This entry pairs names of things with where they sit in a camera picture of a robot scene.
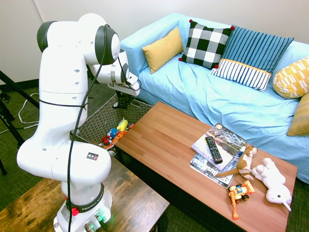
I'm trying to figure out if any black TV remote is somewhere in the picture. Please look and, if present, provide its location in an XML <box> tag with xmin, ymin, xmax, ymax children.
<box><xmin>205</xmin><ymin>136</ymin><xmax>224</xmax><ymax>165</ymax></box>

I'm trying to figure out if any plain mustard pillow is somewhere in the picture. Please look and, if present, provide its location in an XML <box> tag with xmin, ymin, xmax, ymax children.
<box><xmin>141</xmin><ymin>26</ymin><xmax>185</xmax><ymax>75</ymax></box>

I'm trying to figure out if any grey wicker basket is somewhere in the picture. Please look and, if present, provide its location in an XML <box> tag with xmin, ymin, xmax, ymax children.
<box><xmin>71</xmin><ymin>93</ymin><xmax>154</xmax><ymax>156</ymax></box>

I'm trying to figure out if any black white check pillow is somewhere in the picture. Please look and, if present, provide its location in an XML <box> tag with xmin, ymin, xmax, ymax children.
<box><xmin>178</xmin><ymin>19</ymin><xmax>236</xmax><ymax>70</ymax></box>

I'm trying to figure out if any reddish wooden coffee table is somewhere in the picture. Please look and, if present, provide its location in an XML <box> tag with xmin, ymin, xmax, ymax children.
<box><xmin>114</xmin><ymin>101</ymin><xmax>298</xmax><ymax>232</ymax></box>

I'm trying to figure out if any brown kangaroo plush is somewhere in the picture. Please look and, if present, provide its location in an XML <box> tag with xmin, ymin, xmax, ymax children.
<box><xmin>215</xmin><ymin>145</ymin><xmax>259</xmax><ymax>182</ymax></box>

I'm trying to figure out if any magazine with Business title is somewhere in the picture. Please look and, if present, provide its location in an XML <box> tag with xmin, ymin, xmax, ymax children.
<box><xmin>189</xmin><ymin>152</ymin><xmax>236</xmax><ymax>189</ymax></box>

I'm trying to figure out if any white floor cable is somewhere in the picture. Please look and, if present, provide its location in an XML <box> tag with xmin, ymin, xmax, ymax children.
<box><xmin>0</xmin><ymin>95</ymin><xmax>41</xmax><ymax>135</ymax></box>

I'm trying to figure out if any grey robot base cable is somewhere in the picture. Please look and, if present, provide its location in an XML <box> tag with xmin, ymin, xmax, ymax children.
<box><xmin>95</xmin><ymin>212</ymin><xmax>110</xmax><ymax>232</ymax></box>

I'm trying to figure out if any blue striped pillow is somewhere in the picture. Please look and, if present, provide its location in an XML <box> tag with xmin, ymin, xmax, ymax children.
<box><xmin>218</xmin><ymin>25</ymin><xmax>295</xmax><ymax>74</ymax></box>

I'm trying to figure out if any orange toy excavator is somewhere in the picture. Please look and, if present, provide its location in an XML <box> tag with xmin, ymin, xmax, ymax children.
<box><xmin>228</xmin><ymin>180</ymin><xmax>255</xmax><ymax>220</ymax></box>

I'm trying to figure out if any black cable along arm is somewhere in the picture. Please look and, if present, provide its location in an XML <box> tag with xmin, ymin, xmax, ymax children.
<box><xmin>38</xmin><ymin>23</ymin><xmax>136</xmax><ymax>232</ymax></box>

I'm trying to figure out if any white unicorn plush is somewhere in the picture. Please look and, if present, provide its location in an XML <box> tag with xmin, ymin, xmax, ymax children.
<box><xmin>251</xmin><ymin>158</ymin><xmax>293</xmax><ymax>212</ymax></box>

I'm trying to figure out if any ribbed mustard pillow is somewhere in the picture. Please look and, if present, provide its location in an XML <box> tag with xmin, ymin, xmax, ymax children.
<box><xmin>286</xmin><ymin>93</ymin><xmax>309</xmax><ymax>137</ymax></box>

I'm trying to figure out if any rustic dark wooden table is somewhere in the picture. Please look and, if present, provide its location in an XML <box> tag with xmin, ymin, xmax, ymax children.
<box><xmin>0</xmin><ymin>141</ymin><xmax>170</xmax><ymax>232</ymax></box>

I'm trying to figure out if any yellow white patterned pillow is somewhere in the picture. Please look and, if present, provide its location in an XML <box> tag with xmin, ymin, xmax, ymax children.
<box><xmin>272</xmin><ymin>57</ymin><xmax>309</xmax><ymax>100</ymax></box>

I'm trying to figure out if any black gamepad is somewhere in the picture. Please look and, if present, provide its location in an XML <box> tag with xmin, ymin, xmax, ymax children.
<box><xmin>113</xmin><ymin>92</ymin><xmax>133</xmax><ymax>110</ymax></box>

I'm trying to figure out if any blue hero plush toy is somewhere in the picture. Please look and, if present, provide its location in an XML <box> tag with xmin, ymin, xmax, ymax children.
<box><xmin>107</xmin><ymin>128</ymin><xmax>119</xmax><ymax>140</ymax></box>

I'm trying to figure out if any yellow plush toy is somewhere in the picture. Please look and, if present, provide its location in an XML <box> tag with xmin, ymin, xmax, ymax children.
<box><xmin>117</xmin><ymin>117</ymin><xmax>129</xmax><ymax>132</ymax></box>

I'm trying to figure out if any white navy striped pillow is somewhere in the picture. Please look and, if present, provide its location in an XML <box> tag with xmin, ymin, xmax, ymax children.
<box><xmin>210</xmin><ymin>58</ymin><xmax>272</xmax><ymax>93</ymax></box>

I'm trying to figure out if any black camera tripod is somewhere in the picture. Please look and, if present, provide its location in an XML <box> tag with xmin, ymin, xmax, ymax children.
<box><xmin>0</xmin><ymin>70</ymin><xmax>41</xmax><ymax>176</ymax></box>

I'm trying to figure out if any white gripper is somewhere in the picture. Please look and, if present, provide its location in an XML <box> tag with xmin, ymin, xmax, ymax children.
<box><xmin>108</xmin><ymin>72</ymin><xmax>141</xmax><ymax>104</ymax></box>

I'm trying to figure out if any magazine with snowy trees cover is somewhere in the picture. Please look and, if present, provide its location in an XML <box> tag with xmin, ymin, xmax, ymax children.
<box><xmin>191</xmin><ymin>122</ymin><xmax>248</xmax><ymax>172</ymax></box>

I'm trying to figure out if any light blue sofa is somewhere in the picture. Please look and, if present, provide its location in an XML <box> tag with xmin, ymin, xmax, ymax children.
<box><xmin>120</xmin><ymin>12</ymin><xmax>309</xmax><ymax>185</ymax></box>

